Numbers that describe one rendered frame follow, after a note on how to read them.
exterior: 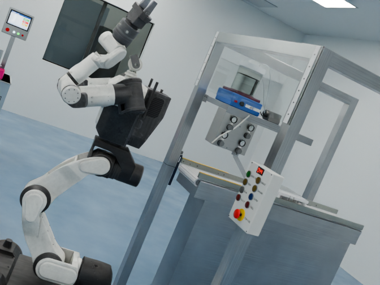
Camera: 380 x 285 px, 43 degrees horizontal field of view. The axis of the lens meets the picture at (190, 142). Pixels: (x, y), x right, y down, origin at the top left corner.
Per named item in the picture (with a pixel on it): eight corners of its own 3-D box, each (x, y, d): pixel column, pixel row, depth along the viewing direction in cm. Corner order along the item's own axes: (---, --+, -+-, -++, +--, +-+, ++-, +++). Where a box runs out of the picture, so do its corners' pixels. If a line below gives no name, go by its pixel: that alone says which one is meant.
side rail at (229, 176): (180, 163, 290) (182, 158, 290) (180, 162, 292) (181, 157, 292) (336, 214, 349) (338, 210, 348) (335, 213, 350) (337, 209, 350)
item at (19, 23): (-13, 69, 451) (9, 6, 443) (-13, 68, 460) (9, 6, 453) (12, 78, 460) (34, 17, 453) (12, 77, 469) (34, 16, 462)
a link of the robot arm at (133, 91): (112, 112, 212) (142, 110, 217) (116, 108, 203) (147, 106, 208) (108, 87, 213) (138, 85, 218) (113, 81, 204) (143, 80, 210)
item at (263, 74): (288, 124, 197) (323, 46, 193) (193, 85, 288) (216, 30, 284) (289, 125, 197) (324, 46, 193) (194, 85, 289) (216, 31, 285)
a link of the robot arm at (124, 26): (139, 11, 186) (120, 34, 189) (156, 23, 193) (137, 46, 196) (129, -4, 194) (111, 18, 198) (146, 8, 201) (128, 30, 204)
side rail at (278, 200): (198, 177, 266) (200, 172, 266) (197, 176, 268) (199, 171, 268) (362, 230, 325) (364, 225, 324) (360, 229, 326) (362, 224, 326)
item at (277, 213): (193, 197, 269) (200, 181, 268) (176, 180, 294) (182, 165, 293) (355, 245, 326) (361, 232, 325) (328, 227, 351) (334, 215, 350)
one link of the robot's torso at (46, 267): (74, 272, 256) (83, 250, 255) (72, 291, 237) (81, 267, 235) (37, 261, 251) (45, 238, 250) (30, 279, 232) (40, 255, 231)
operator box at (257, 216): (246, 233, 190) (272, 173, 187) (227, 216, 205) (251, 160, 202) (258, 237, 192) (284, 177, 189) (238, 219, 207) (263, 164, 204)
